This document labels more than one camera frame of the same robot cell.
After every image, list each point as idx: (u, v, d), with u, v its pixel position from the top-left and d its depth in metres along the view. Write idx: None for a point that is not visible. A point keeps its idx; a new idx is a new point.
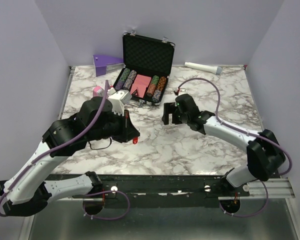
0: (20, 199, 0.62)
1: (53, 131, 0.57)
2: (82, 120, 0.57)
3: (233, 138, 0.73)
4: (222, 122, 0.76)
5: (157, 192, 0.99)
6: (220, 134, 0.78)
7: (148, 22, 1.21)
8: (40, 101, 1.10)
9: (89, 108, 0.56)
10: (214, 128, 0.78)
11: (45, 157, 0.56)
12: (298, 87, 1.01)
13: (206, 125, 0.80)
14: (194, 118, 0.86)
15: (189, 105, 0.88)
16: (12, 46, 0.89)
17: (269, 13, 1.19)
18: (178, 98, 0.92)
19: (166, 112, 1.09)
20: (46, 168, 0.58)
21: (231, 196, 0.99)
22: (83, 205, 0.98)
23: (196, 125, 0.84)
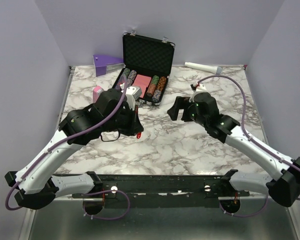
0: (33, 188, 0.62)
1: (70, 119, 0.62)
2: (98, 110, 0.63)
3: (261, 159, 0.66)
4: (251, 138, 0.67)
5: (157, 192, 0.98)
6: (245, 150, 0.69)
7: (148, 22, 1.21)
8: (39, 101, 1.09)
9: (107, 98, 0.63)
10: (240, 142, 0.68)
11: (63, 145, 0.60)
12: (298, 87, 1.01)
13: (230, 136, 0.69)
14: (214, 124, 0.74)
15: (211, 107, 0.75)
16: (12, 46, 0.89)
17: (269, 13, 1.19)
18: (197, 97, 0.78)
19: (177, 107, 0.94)
20: (62, 156, 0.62)
21: (231, 195, 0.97)
22: (83, 205, 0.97)
23: (216, 131, 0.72)
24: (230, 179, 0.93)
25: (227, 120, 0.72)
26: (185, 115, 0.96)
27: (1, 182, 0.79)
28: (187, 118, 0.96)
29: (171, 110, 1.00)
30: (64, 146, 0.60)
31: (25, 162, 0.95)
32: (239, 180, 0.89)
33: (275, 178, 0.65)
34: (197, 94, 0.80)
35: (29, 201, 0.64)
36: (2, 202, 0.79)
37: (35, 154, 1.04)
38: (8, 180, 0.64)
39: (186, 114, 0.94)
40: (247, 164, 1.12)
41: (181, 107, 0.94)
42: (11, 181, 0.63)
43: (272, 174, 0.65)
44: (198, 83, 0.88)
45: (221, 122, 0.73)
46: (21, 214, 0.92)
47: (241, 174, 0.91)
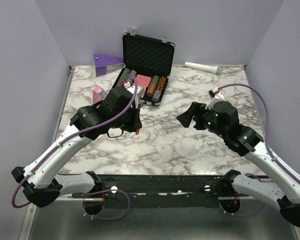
0: (42, 183, 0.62)
1: (82, 114, 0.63)
2: (107, 106, 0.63)
3: (283, 182, 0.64)
4: (275, 159, 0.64)
5: (157, 192, 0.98)
6: (266, 169, 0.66)
7: (148, 22, 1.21)
8: (40, 101, 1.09)
9: (116, 94, 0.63)
10: (262, 161, 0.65)
11: (75, 138, 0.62)
12: (298, 87, 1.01)
13: (252, 154, 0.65)
14: (235, 137, 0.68)
15: (233, 119, 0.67)
16: (12, 46, 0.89)
17: (269, 13, 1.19)
18: (216, 106, 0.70)
19: (191, 113, 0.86)
20: (74, 149, 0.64)
21: (231, 195, 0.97)
22: (83, 205, 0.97)
23: (237, 144, 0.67)
24: (232, 182, 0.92)
25: (249, 133, 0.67)
26: (198, 122, 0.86)
27: (1, 182, 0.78)
28: (201, 125, 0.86)
29: (184, 116, 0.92)
30: (76, 139, 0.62)
31: (25, 162, 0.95)
32: (243, 185, 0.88)
33: (293, 201, 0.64)
34: (217, 103, 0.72)
35: (37, 196, 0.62)
36: (2, 202, 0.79)
37: (35, 154, 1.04)
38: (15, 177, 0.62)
39: (200, 122, 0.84)
40: (247, 164, 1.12)
41: (196, 113, 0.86)
42: (19, 176, 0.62)
43: (290, 197, 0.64)
44: (218, 89, 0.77)
45: (243, 135, 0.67)
46: (21, 214, 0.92)
47: (245, 178, 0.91)
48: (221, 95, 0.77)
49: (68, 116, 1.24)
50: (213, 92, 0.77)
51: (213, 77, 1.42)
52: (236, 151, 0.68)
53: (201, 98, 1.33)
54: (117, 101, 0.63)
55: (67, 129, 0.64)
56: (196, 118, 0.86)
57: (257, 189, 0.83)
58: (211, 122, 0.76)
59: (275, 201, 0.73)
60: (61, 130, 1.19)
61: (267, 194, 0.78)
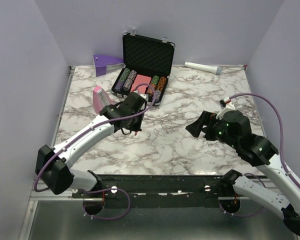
0: (71, 161, 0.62)
1: (109, 109, 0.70)
2: (127, 106, 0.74)
3: (295, 197, 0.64)
4: (289, 174, 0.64)
5: (157, 192, 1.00)
6: (278, 182, 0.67)
7: (148, 22, 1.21)
8: (39, 101, 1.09)
9: (135, 96, 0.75)
10: (276, 175, 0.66)
11: (106, 124, 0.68)
12: (298, 87, 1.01)
13: (267, 167, 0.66)
14: (248, 147, 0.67)
15: (244, 128, 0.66)
16: (12, 46, 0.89)
17: (269, 13, 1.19)
18: (227, 116, 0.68)
19: (201, 122, 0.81)
20: (102, 134, 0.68)
21: (231, 195, 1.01)
22: (83, 205, 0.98)
23: (251, 155, 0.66)
24: (234, 184, 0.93)
25: (263, 144, 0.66)
26: (208, 132, 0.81)
27: (1, 182, 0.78)
28: (211, 136, 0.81)
29: (193, 125, 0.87)
30: (106, 125, 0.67)
31: (25, 162, 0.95)
32: (245, 188, 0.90)
33: (299, 215, 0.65)
34: (227, 112, 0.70)
35: (65, 173, 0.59)
36: (2, 202, 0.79)
37: (35, 154, 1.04)
38: (42, 154, 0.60)
39: (211, 133, 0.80)
40: (247, 164, 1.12)
41: (206, 123, 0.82)
42: (48, 152, 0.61)
43: (297, 210, 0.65)
44: (230, 99, 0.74)
45: (259, 147, 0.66)
46: (21, 214, 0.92)
47: (247, 181, 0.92)
48: (232, 105, 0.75)
49: (68, 116, 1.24)
50: (224, 101, 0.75)
51: (213, 77, 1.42)
52: (248, 161, 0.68)
53: (201, 98, 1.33)
54: (136, 102, 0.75)
55: (97, 118, 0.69)
56: (205, 129, 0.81)
57: (260, 194, 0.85)
58: (222, 132, 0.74)
59: (279, 210, 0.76)
60: (61, 130, 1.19)
61: (271, 202, 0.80)
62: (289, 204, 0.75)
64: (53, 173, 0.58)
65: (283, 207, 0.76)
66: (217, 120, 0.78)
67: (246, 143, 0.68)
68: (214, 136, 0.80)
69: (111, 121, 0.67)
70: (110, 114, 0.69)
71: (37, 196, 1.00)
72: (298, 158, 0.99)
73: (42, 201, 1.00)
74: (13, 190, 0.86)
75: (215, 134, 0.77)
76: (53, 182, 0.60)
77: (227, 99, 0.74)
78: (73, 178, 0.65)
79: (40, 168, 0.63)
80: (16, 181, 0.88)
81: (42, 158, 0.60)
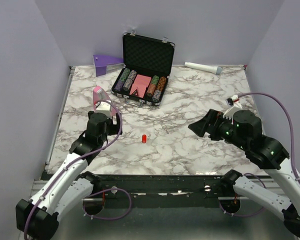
0: (53, 206, 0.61)
1: (79, 145, 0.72)
2: (91, 134, 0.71)
3: None
4: (299, 179, 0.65)
5: (158, 192, 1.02)
6: (286, 188, 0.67)
7: (147, 21, 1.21)
8: (39, 102, 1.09)
9: (93, 123, 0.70)
10: (285, 180, 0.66)
11: (77, 162, 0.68)
12: (298, 87, 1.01)
13: (277, 171, 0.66)
14: (258, 150, 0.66)
15: (256, 130, 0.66)
16: (12, 47, 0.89)
17: (269, 14, 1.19)
18: (237, 116, 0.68)
19: (208, 121, 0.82)
20: (77, 172, 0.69)
21: (231, 195, 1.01)
22: (83, 205, 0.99)
23: (262, 159, 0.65)
24: (234, 185, 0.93)
25: (274, 147, 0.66)
26: (213, 131, 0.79)
27: (2, 181, 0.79)
28: (216, 135, 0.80)
29: (198, 124, 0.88)
30: (79, 162, 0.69)
31: (25, 162, 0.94)
32: (245, 189, 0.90)
33: None
34: (238, 111, 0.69)
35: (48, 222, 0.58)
36: (2, 202, 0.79)
37: (35, 154, 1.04)
38: (19, 210, 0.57)
39: (216, 132, 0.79)
40: (247, 164, 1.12)
41: (211, 122, 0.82)
42: (27, 205, 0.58)
43: None
44: (238, 97, 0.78)
45: (271, 151, 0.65)
46: None
47: (247, 182, 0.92)
48: (239, 104, 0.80)
49: (67, 116, 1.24)
50: (233, 100, 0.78)
51: (213, 77, 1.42)
52: (258, 164, 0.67)
53: (201, 98, 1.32)
54: (97, 127, 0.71)
55: (69, 156, 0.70)
56: (211, 128, 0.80)
57: (260, 195, 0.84)
58: (230, 133, 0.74)
59: (280, 212, 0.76)
60: (62, 130, 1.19)
61: (271, 203, 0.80)
62: (290, 206, 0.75)
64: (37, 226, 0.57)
65: (283, 208, 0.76)
66: (224, 119, 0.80)
67: (255, 145, 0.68)
68: (219, 136, 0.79)
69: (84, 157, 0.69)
70: (81, 149, 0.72)
71: None
72: (298, 158, 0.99)
73: None
74: (13, 190, 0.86)
75: (222, 135, 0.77)
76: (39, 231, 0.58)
77: (236, 98, 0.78)
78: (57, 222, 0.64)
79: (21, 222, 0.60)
80: (16, 182, 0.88)
81: (22, 211, 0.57)
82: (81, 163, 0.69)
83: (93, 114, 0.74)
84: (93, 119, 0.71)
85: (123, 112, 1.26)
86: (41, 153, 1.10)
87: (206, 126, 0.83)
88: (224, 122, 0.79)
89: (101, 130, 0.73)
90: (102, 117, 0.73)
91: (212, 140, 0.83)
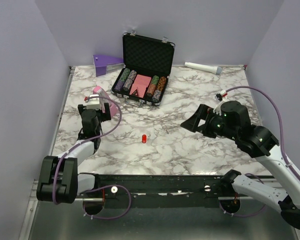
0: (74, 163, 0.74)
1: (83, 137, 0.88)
2: (89, 129, 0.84)
3: (295, 189, 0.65)
4: (290, 165, 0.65)
5: (157, 192, 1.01)
6: (278, 174, 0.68)
7: (147, 22, 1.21)
8: (39, 101, 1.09)
9: (87, 121, 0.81)
10: (276, 166, 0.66)
11: (87, 143, 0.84)
12: (298, 88, 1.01)
13: (267, 158, 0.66)
14: (247, 138, 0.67)
15: (242, 118, 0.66)
16: (12, 47, 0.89)
17: (269, 14, 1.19)
18: (224, 106, 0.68)
19: (198, 116, 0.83)
20: (86, 149, 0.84)
21: (231, 195, 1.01)
22: (83, 205, 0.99)
23: (251, 146, 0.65)
24: (233, 182, 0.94)
25: (263, 134, 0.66)
26: (205, 126, 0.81)
27: (2, 181, 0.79)
28: (208, 130, 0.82)
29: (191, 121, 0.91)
30: (88, 143, 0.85)
31: (25, 162, 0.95)
32: (243, 186, 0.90)
33: (298, 207, 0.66)
34: (225, 102, 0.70)
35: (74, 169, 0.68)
36: (3, 202, 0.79)
37: (35, 154, 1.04)
38: (46, 165, 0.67)
39: (208, 128, 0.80)
40: (247, 164, 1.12)
41: (202, 118, 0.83)
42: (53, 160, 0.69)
43: (296, 203, 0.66)
44: (226, 92, 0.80)
45: (259, 137, 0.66)
46: (21, 214, 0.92)
47: (245, 179, 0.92)
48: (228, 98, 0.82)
49: (68, 116, 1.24)
50: (221, 94, 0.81)
51: (213, 77, 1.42)
52: (248, 152, 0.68)
53: (201, 98, 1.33)
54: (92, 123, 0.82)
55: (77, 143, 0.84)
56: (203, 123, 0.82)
57: (259, 190, 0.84)
58: (221, 125, 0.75)
59: (277, 203, 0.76)
60: (61, 130, 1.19)
61: (268, 196, 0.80)
62: (285, 197, 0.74)
64: (66, 171, 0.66)
65: (279, 200, 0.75)
66: (214, 114, 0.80)
67: (244, 134, 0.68)
68: (212, 131, 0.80)
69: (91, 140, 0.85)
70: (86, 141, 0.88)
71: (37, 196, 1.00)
72: (297, 157, 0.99)
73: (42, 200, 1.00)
74: (13, 190, 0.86)
75: (214, 130, 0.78)
76: (65, 180, 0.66)
77: (224, 93, 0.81)
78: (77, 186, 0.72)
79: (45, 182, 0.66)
80: (16, 181, 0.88)
81: (51, 166, 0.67)
82: (92, 143, 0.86)
83: (84, 113, 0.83)
84: (86, 118, 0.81)
85: (123, 112, 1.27)
86: (42, 153, 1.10)
87: (197, 122, 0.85)
88: (214, 117, 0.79)
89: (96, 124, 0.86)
90: (92, 113, 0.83)
91: (206, 136, 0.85)
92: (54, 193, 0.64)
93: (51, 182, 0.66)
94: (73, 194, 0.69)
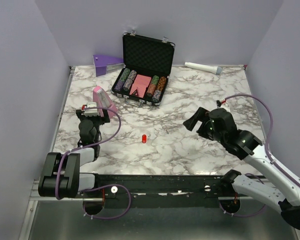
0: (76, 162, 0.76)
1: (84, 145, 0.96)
2: (88, 138, 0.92)
3: (283, 185, 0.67)
4: (274, 162, 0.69)
5: (157, 192, 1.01)
6: (264, 171, 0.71)
7: (147, 22, 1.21)
8: (40, 101, 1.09)
9: (84, 133, 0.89)
10: (261, 164, 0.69)
11: (88, 148, 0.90)
12: (298, 88, 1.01)
13: (252, 157, 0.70)
14: (233, 141, 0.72)
15: (228, 123, 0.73)
16: (11, 47, 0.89)
17: (270, 14, 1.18)
18: (212, 113, 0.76)
19: (196, 117, 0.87)
20: (88, 153, 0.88)
21: (231, 195, 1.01)
22: (83, 205, 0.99)
23: (236, 148, 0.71)
24: (233, 183, 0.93)
25: (247, 137, 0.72)
26: (201, 129, 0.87)
27: (2, 181, 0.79)
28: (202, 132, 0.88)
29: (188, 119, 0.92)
30: (90, 149, 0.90)
31: (25, 162, 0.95)
32: (243, 186, 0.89)
33: (292, 204, 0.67)
34: (213, 110, 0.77)
35: (77, 164, 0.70)
36: (3, 202, 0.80)
37: (35, 154, 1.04)
38: (49, 161, 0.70)
39: (203, 131, 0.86)
40: (247, 164, 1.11)
41: (200, 119, 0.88)
42: (56, 157, 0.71)
43: (289, 200, 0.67)
44: (225, 99, 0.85)
45: (242, 140, 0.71)
46: (21, 213, 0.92)
47: (246, 179, 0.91)
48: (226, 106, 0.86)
49: (68, 116, 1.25)
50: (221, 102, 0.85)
51: (213, 77, 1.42)
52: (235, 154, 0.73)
53: (201, 98, 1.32)
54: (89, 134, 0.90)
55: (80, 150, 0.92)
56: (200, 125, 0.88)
57: (259, 191, 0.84)
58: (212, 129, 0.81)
59: (277, 203, 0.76)
60: (61, 130, 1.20)
61: (268, 196, 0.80)
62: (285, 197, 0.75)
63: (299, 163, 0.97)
64: (69, 166, 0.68)
65: (280, 201, 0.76)
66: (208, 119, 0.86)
67: (231, 138, 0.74)
68: (207, 134, 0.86)
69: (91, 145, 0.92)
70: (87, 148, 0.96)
71: (37, 195, 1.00)
72: (297, 157, 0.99)
73: (42, 200, 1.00)
74: (14, 189, 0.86)
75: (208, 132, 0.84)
76: (68, 175, 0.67)
77: (223, 100, 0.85)
78: (79, 183, 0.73)
79: (47, 178, 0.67)
80: (17, 181, 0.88)
81: (54, 162, 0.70)
82: (92, 149, 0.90)
83: (81, 124, 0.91)
84: (83, 130, 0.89)
85: (123, 112, 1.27)
86: (42, 153, 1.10)
87: (195, 122, 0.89)
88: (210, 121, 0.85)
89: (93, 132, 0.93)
90: (88, 124, 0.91)
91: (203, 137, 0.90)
92: (56, 186, 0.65)
93: (53, 178, 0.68)
94: (75, 190, 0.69)
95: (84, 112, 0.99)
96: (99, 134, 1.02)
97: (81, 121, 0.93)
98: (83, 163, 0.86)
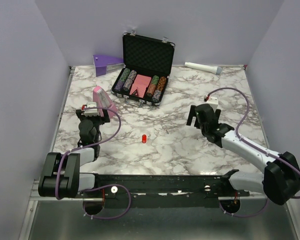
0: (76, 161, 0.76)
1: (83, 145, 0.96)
2: (88, 138, 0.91)
3: (251, 155, 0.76)
4: (242, 138, 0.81)
5: (157, 192, 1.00)
6: (237, 149, 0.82)
7: (147, 22, 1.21)
8: (40, 101, 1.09)
9: (85, 133, 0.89)
10: (232, 143, 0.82)
11: (88, 148, 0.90)
12: (298, 88, 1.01)
13: (223, 138, 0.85)
14: (212, 131, 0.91)
15: (209, 115, 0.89)
16: (11, 47, 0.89)
17: (270, 14, 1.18)
18: (197, 106, 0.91)
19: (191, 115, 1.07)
20: (88, 153, 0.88)
21: (231, 195, 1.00)
22: (83, 205, 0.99)
23: (214, 137, 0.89)
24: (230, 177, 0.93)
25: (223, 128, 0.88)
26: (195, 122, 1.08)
27: (2, 181, 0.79)
28: (197, 125, 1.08)
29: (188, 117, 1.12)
30: (90, 149, 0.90)
31: (25, 162, 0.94)
32: (237, 177, 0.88)
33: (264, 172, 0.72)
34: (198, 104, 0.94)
35: (77, 163, 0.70)
36: (3, 202, 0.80)
37: (36, 154, 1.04)
38: (49, 161, 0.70)
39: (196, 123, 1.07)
40: (247, 164, 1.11)
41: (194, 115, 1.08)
42: (56, 156, 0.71)
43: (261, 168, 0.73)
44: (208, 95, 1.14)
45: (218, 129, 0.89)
46: (21, 214, 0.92)
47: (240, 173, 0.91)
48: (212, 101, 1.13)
49: (68, 116, 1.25)
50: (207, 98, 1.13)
51: (213, 77, 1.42)
52: (215, 142, 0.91)
53: (201, 98, 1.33)
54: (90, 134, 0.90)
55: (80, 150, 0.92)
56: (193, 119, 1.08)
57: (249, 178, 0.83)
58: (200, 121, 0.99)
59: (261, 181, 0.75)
60: (61, 130, 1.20)
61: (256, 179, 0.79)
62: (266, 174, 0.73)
63: (299, 163, 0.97)
64: (69, 166, 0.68)
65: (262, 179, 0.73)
66: None
67: (212, 128, 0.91)
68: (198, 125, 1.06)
69: (92, 145, 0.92)
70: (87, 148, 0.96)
71: (37, 196, 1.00)
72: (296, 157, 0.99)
73: (42, 200, 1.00)
74: (14, 189, 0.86)
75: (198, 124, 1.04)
76: (68, 174, 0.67)
77: (206, 97, 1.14)
78: (79, 183, 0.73)
79: (47, 178, 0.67)
80: (17, 181, 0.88)
81: (54, 162, 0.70)
82: (92, 149, 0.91)
83: (81, 124, 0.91)
84: (84, 130, 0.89)
85: (123, 112, 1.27)
86: (42, 153, 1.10)
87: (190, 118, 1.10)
88: None
89: (93, 132, 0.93)
90: (88, 124, 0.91)
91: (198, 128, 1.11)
92: (56, 186, 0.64)
93: (53, 178, 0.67)
94: (75, 190, 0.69)
95: (84, 112, 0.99)
96: (99, 134, 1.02)
97: (81, 121, 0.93)
98: (83, 164, 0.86)
